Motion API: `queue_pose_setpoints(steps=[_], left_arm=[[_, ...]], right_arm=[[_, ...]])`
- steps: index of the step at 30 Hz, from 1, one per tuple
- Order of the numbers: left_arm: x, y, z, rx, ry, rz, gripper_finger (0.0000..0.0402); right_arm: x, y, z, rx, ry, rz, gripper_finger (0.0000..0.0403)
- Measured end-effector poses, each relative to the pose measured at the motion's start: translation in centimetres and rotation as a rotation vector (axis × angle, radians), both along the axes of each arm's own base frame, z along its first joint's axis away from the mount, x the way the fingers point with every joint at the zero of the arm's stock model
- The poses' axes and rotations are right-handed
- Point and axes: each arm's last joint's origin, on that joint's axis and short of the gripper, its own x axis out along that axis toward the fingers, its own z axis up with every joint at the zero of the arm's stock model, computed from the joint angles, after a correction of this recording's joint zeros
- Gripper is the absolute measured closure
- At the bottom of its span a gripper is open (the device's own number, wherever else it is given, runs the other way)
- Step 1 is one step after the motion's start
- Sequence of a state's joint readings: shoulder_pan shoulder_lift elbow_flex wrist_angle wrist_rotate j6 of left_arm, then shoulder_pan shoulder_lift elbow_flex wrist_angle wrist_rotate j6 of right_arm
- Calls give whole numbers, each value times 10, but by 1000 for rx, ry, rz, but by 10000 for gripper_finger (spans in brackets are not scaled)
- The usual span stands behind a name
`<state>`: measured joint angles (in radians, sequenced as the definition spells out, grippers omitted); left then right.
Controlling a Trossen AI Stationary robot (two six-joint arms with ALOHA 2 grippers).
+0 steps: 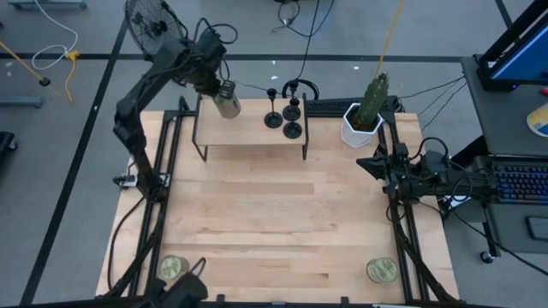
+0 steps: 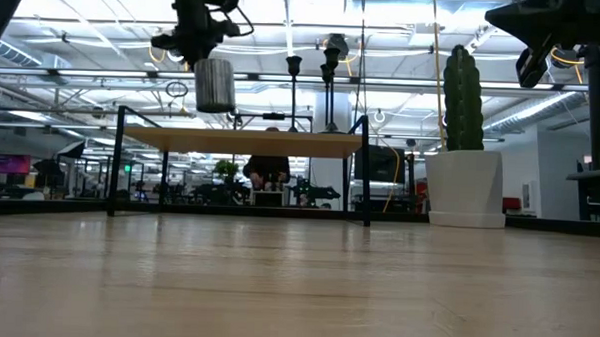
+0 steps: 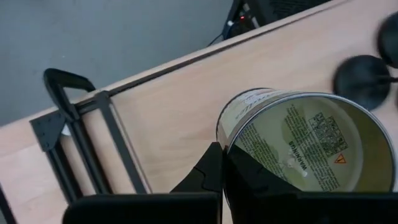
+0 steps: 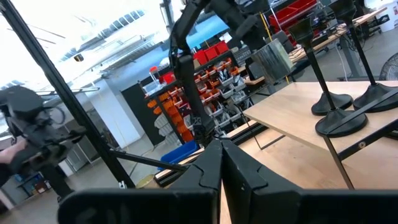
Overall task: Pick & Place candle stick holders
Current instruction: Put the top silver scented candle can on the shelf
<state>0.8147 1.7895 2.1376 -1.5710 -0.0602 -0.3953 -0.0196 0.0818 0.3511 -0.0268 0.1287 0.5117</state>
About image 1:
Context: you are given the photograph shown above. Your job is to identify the yellow blue mouse pad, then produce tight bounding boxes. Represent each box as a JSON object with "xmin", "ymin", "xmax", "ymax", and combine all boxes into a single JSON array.
[{"xmin": 526, "ymin": 101, "xmax": 548, "ymax": 139}]

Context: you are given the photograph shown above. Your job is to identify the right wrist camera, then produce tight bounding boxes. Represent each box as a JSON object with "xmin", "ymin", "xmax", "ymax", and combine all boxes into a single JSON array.
[{"xmin": 421, "ymin": 149, "xmax": 450, "ymax": 177}]

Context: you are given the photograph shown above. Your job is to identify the yellow extension cord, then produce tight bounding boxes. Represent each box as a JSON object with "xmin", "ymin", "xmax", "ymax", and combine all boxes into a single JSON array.
[{"xmin": 63, "ymin": 50, "xmax": 81, "ymax": 104}]

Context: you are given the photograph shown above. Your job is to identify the monitor with blue screen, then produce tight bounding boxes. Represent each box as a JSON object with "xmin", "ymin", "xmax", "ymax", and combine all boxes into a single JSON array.
[{"xmin": 475, "ymin": 0, "xmax": 548, "ymax": 92}]

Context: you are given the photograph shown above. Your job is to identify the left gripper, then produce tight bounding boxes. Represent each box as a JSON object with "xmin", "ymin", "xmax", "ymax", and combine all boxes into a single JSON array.
[{"xmin": 186, "ymin": 57, "xmax": 237, "ymax": 102}]

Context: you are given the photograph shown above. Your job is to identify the white floor cable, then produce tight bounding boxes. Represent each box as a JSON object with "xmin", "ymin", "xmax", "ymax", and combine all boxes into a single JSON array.
[{"xmin": 32, "ymin": 0, "xmax": 80, "ymax": 72}]

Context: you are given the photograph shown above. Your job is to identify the green cactus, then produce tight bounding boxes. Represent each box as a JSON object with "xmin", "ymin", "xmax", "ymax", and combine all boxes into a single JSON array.
[{"xmin": 353, "ymin": 72, "xmax": 390, "ymax": 129}]

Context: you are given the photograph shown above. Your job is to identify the black floor cable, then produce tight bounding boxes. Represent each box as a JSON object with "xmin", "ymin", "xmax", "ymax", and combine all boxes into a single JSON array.
[{"xmin": 271, "ymin": 0, "xmax": 336, "ymax": 82}]

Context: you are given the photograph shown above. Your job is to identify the black floor fan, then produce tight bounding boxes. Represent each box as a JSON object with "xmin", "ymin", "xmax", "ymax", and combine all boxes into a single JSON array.
[{"xmin": 123, "ymin": 0, "xmax": 186, "ymax": 57}]

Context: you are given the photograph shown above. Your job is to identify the wooden shelf riser black legs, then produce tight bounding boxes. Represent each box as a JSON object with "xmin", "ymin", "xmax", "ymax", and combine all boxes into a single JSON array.
[{"xmin": 191, "ymin": 93, "xmax": 310, "ymax": 163}]

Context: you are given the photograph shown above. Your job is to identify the black aluminium frame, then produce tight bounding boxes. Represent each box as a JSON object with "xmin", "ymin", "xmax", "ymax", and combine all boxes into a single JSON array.
[{"xmin": 96, "ymin": 96, "xmax": 462, "ymax": 308}]

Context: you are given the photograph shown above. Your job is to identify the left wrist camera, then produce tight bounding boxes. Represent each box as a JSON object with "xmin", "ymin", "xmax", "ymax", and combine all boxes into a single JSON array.
[{"xmin": 200, "ymin": 28, "xmax": 228, "ymax": 59}]

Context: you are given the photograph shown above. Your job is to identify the black cable loop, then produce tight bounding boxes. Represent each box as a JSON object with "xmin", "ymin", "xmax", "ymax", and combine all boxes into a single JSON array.
[{"xmin": 281, "ymin": 78, "xmax": 320, "ymax": 102}]

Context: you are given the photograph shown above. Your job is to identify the white plant pot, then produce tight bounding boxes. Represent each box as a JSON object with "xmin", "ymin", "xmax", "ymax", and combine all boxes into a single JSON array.
[{"xmin": 341, "ymin": 102, "xmax": 384, "ymax": 150}]

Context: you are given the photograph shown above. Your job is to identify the black keyboard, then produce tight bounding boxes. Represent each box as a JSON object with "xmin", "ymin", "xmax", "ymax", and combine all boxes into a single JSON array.
[
  {"xmin": 473, "ymin": 154, "xmax": 548, "ymax": 205},
  {"xmin": 306, "ymin": 96, "xmax": 399, "ymax": 118}
]

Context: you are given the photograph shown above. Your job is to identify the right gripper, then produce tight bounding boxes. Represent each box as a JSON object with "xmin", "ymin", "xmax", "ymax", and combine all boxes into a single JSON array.
[{"xmin": 356, "ymin": 143, "xmax": 425, "ymax": 196}]

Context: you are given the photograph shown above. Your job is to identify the power strip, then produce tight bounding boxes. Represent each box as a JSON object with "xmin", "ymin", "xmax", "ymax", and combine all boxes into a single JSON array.
[{"xmin": 112, "ymin": 172, "xmax": 139, "ymax": 190}]

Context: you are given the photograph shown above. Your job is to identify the black metal candlestick holder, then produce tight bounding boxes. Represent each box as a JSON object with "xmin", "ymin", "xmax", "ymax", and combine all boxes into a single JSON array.
[
  {"xmin": 264, "ymin": 87, "xmax": 284, "ymax": 129},
  {"xmin": 282, "ymin": 80, "xmax": 302, "ymax": 122},
  {"xmin": 283, "ymin": 98, "xmax": 303, "ymax": 139}
]

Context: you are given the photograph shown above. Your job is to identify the metal tin candle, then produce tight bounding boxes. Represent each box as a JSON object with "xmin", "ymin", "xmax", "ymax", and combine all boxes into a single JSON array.
[
  {"xmin": 366, "ymin": 256, "xmax": 399, "ymax": 285},
  {"xmin": 212, "ymin": 92, "xmax": 242, "ymax": 120},
  {"xmin": 158, "ymin": 254, "xmax": 191, "ymax": 282}
]

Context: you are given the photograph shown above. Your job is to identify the yellow hanging cable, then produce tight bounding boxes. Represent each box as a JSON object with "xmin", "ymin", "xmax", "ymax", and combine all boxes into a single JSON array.
[{"xmin": 375, "ymin": 0, "xmax": 406, "ymax": 78}]

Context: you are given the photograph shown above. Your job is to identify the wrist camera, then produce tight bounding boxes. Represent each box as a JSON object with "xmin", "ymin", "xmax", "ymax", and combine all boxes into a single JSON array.
[
  {"xmin": 200, "ymin": 28, "xmax": 228, "ymax": 59},
  {"xmin": 421, "ymin": 149, "xmax": 450, "ymax": 177}
]

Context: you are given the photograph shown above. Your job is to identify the grey computer desk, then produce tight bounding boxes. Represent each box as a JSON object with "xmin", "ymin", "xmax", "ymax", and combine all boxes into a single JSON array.
[{"xmin": 460, "ymin": 55, "xmax": 548, "ymax": 254}]

